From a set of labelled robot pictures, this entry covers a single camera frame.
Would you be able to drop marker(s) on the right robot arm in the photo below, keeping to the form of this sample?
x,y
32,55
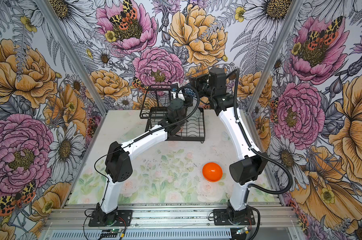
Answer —
x,y
249,165

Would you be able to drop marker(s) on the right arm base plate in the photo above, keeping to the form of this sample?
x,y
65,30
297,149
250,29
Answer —
x,y
229,217

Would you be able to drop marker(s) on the aluminium front rail frame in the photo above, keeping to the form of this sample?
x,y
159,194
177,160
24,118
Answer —
x,y
175,222

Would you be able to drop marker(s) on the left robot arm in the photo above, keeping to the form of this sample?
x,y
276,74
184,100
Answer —
x,y
119,159

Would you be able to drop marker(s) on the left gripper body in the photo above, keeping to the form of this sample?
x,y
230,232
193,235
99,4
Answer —
x,y
189,102

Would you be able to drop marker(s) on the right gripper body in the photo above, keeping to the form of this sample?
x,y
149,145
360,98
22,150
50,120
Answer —
x,y
203,85

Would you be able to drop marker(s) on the black wire dish rack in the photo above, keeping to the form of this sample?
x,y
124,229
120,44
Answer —
x,y
154,109

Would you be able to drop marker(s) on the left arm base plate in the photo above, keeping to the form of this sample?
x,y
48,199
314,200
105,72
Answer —
x,y
116,218

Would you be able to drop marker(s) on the plain orange bowl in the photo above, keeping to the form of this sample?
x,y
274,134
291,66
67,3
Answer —
x,y
212,172

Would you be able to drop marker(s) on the green circuit board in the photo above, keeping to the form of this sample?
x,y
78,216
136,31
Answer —
x,y
113,233

